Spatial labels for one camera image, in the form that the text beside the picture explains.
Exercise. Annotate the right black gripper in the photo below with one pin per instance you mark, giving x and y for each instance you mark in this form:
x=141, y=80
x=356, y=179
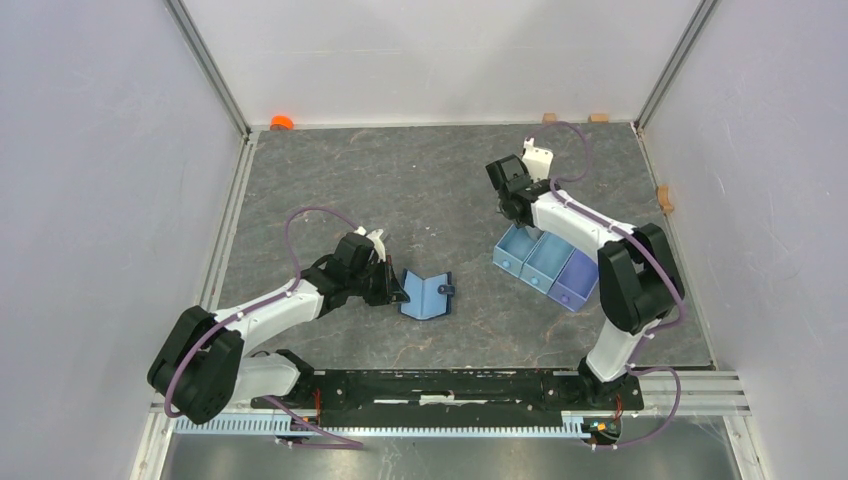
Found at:
x=499, y=203

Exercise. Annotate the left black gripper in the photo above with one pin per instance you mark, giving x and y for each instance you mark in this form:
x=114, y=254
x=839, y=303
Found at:
x=391, y=290

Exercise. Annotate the blue card holder wallet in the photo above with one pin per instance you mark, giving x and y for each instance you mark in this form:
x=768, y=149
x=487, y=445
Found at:
x=429, y=298

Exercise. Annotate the blue purple three-bin tray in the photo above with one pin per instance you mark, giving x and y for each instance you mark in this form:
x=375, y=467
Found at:
x=548, y=264

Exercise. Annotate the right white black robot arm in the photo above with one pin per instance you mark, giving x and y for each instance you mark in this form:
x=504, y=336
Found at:
x=639, y=280

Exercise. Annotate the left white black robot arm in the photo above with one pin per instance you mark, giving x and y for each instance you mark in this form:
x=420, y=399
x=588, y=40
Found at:
x=204, y=363

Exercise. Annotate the curved wooden piece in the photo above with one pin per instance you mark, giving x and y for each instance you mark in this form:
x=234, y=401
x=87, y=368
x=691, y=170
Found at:
x=664, y=199

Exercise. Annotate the orange round cap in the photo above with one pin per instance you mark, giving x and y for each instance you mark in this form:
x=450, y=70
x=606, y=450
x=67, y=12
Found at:
x=281, y=122

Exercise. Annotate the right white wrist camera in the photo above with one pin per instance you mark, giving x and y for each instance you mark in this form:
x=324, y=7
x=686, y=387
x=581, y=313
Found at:
x=537, y=160

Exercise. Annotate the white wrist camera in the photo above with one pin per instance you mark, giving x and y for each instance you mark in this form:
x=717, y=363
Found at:
x=377, y=237
x=537, y=160

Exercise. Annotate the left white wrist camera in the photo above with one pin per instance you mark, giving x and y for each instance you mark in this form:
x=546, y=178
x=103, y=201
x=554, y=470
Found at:
x=377, y=237

